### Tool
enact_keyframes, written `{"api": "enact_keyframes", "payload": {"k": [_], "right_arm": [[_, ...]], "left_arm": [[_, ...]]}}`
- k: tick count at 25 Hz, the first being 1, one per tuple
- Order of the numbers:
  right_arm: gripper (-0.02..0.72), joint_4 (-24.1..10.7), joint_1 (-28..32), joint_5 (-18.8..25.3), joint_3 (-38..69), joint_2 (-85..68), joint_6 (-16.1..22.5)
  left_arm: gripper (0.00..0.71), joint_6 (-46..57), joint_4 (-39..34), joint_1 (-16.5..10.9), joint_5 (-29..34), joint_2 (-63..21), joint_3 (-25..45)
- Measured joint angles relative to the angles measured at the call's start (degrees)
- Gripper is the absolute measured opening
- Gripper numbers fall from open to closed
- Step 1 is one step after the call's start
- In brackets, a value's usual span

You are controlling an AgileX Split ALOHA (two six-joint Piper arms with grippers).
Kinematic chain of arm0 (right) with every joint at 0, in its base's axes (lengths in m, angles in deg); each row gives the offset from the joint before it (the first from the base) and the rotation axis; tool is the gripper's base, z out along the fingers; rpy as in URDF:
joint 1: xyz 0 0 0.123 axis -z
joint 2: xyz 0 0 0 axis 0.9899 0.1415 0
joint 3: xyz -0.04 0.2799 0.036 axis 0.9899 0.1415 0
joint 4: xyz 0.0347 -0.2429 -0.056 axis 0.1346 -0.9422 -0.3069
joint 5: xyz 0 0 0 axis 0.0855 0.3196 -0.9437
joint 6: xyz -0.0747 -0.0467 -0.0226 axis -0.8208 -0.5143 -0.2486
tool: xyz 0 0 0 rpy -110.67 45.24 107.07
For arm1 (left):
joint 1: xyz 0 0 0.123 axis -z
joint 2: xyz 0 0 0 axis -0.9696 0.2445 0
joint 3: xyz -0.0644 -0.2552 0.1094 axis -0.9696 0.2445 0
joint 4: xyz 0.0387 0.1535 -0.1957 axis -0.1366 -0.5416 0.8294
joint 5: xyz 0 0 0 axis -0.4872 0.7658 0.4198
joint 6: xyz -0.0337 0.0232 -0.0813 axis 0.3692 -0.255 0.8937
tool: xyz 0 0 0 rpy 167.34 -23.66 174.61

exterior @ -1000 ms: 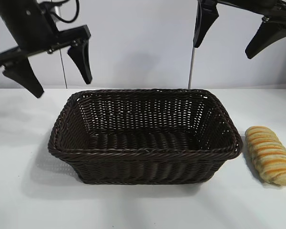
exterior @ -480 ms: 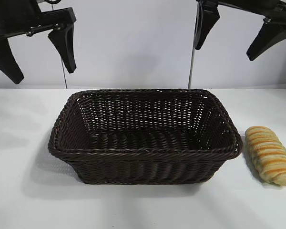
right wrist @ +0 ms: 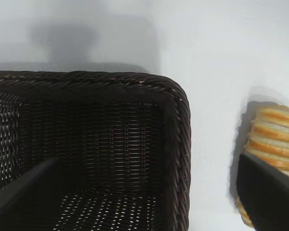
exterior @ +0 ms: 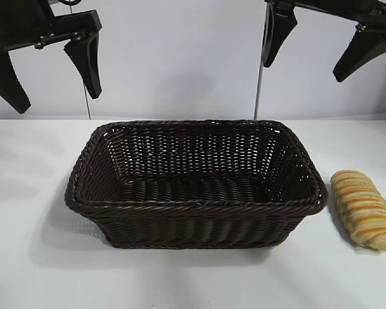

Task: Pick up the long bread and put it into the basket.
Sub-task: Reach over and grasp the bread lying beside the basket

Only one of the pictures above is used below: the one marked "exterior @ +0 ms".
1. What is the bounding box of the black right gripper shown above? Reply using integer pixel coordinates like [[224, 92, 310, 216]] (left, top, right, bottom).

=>
[[262, 0, 386, 84]]

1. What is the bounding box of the dark brown wicker basket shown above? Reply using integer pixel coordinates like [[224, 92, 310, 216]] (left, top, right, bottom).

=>
[[65, 119, 329, 250]]

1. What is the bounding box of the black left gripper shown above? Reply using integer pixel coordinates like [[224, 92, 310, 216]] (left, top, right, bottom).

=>
[[0, 0, 103, 115]]

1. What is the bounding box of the long striped bread roll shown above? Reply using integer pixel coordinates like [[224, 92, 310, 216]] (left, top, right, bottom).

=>
[[329, 170, 386, 250]]

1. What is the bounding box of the grey metal wall strip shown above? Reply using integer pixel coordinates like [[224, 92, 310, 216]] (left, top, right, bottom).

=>
[[252, 66, 264, 121]]

